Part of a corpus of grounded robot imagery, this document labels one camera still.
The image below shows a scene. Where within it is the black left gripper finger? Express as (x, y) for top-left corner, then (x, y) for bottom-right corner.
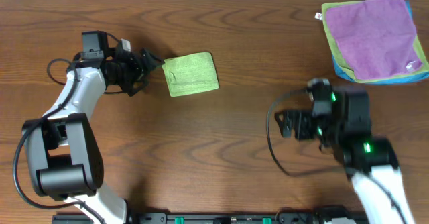
(140, 48), (165, 72)
(127, 80), (149, 97)

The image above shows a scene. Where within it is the light green microfiber cloth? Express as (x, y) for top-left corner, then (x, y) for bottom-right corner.
(162, 52), (219, 97)

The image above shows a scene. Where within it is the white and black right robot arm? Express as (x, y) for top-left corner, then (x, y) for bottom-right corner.
(266, 85), (415, 223)

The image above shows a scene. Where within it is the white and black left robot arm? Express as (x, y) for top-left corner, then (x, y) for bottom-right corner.
(13, 31), (164, 223)

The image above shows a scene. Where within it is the blue cloth at stack bottom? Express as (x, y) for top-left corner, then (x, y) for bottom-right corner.
(325, 1), (428, 85)

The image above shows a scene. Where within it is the olive green cloth in stack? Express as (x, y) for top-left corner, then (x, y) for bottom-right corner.
(315, 2), (428, 84)

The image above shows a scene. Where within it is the purple microfiber cloth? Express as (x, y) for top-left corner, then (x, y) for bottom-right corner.
(324, 0), (427, 81)

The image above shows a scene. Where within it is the black right camera cable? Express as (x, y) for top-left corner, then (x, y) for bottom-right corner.
(265, 88), (403, 224)

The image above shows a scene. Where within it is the black camera cable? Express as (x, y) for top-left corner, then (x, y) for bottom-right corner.
(265, 88), (403, 224)
(12, 32), (123, 224)

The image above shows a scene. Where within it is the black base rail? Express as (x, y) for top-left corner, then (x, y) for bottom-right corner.
(52, 205), (369, 224)

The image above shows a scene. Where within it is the black left camera cable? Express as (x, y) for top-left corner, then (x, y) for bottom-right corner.
(12, 32), (123, 224)

